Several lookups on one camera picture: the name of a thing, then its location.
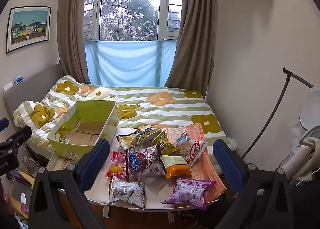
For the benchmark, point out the silver grey snack packet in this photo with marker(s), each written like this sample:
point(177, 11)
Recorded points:
point(125, 190)

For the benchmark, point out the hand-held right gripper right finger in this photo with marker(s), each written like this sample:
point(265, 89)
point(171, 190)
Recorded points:
point(227, 166)

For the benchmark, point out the red white snack packet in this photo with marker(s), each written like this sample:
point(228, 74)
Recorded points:
point(197, 153)

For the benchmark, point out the brown curtain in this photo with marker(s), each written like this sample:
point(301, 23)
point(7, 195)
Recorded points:
point(70, 31)
point(195, 43)

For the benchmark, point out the white framed window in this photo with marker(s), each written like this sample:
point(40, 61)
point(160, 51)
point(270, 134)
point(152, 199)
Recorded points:
point(130, 6)

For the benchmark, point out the large orange cracker bag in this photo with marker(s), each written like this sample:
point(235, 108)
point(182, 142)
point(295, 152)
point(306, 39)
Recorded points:
point(207, 169)

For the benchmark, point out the small blue white object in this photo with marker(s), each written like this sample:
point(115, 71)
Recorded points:
point(18, 80)

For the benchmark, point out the light blue cloth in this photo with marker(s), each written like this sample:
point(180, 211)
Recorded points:
point(125, 63)

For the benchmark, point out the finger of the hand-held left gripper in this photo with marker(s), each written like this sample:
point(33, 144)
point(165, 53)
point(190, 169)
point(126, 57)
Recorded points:
point(3, 124)
point(18, 136)

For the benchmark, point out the blue white bun packet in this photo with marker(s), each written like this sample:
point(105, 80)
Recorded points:
point(183, 145)

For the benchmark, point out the white cloth pile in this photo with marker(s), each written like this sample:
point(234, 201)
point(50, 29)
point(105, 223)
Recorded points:
point(305, 153)

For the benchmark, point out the white round fan head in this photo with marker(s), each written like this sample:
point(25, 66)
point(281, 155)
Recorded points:
point(310, 108)

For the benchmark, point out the banana chips packet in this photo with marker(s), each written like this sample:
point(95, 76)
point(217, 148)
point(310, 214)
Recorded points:
point(126, 141)

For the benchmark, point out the large green striped snack bag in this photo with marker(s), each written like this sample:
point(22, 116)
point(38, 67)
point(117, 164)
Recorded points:
point(162, 111)

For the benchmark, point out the purple snack packet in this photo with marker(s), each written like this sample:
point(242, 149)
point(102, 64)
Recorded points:
point(191, 191)

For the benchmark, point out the orange cream snack packet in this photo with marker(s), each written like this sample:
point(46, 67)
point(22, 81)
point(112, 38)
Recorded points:
point(176, 167)

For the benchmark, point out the pink snack packet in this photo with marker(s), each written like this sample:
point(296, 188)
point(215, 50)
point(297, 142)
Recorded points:
point(116, 166)

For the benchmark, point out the framed houses picture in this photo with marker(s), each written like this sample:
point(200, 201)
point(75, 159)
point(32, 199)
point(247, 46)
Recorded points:
point(28, 28)

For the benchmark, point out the white yellow snack packet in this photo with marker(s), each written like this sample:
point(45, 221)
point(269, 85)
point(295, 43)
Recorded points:
point(147, 133)

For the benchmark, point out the grey headboard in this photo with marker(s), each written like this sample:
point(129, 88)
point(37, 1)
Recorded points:
point(37, 83)

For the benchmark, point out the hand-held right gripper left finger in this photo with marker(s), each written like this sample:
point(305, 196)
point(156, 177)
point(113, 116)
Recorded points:
point(95, 165)

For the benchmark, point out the yellow brown snack packet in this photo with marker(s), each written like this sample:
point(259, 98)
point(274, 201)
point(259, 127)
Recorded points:
point(167, 146)

